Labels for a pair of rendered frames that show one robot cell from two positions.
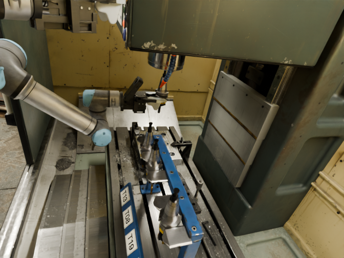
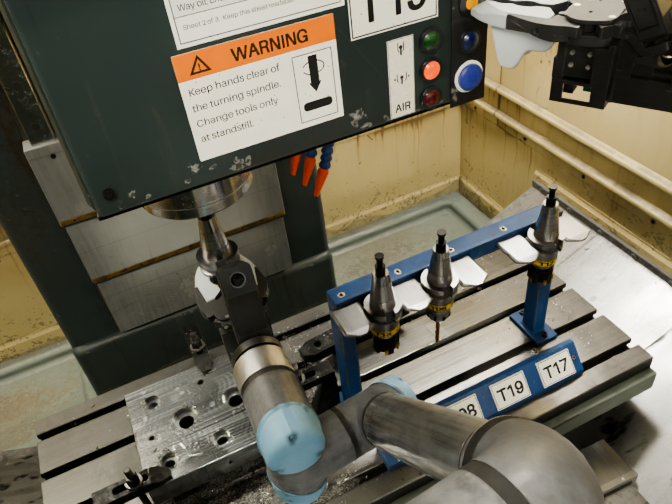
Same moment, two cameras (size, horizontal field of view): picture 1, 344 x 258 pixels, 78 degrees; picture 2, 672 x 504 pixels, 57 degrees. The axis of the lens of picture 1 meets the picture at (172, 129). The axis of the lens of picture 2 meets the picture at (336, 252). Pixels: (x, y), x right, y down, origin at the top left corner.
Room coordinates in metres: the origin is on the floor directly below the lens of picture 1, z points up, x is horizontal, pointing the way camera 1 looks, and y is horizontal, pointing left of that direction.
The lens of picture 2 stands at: (0.74, 0.79, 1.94)
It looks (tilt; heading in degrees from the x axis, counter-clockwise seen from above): 40 degrees down; 272
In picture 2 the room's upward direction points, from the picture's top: 8 degrees counter-clockwise
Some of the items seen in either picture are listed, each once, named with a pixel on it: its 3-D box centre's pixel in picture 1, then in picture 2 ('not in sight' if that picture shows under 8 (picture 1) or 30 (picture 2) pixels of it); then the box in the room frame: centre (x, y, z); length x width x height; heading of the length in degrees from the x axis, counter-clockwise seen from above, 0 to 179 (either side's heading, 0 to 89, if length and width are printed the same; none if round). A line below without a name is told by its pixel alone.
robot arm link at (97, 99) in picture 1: (97, 99); (283, 421); (0.84, 0.35, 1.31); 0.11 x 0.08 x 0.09; 109
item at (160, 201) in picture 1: (164, 202); (520, 250); (0.44, -0.02, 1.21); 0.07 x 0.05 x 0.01; 112
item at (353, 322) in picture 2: (145, 139); (353, 321); (0.74, 0.10, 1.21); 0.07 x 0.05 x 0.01; 112
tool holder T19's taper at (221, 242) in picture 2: (163, 84); (211, 234); (0.94, 0.08, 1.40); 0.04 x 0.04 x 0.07
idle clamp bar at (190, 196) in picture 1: (184, 193); (355, 335); (0.75, -0.12, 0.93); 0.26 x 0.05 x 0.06; 27
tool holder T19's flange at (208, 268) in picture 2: (161, 93); (218, 258); (0.93, 0.08, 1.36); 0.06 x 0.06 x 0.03
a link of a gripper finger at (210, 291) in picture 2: (154, 98); (208, 295); (0.96, 0.11, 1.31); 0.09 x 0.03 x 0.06; 123
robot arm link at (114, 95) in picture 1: (115, 99); (266, 372); (0.86, 0.28, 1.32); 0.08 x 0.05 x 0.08; 19
